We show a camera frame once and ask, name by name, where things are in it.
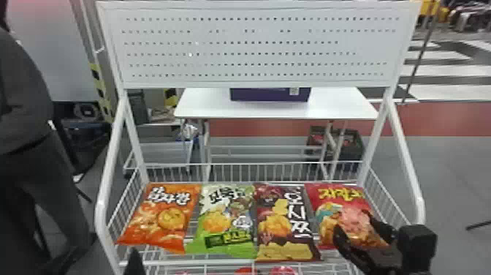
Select yellow black striped post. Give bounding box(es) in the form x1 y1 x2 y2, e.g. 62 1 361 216
88 62 115 124

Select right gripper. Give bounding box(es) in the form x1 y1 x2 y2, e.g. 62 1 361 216
332 215 405 275

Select black cable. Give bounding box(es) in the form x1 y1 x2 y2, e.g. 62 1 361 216
465 219 491 232

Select green snack packet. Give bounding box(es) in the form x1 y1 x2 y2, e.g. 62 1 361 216
185 184 257 260

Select white wire rack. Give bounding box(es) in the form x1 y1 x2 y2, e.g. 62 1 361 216
94 0 427 275

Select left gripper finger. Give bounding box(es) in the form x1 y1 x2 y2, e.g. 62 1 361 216
123 248 147 275

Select red snack packet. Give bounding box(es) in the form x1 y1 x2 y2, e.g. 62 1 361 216
305 182 391 251

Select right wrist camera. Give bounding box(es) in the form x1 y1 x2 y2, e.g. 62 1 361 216
396 224 438 275

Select orange snack packet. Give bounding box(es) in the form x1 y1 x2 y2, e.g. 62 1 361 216
115 182 202 255

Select blue box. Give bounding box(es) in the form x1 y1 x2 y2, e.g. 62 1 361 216
229 87 312 103

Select black crate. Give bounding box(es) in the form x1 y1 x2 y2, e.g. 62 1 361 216
306 126 364 162

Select white side table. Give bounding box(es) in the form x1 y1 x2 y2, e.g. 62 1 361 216
173 86 379 182

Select person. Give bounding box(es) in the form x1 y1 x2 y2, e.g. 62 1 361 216
0 0 98 275

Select black snack packet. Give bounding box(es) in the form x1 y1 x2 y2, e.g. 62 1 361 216
253 183 322 263

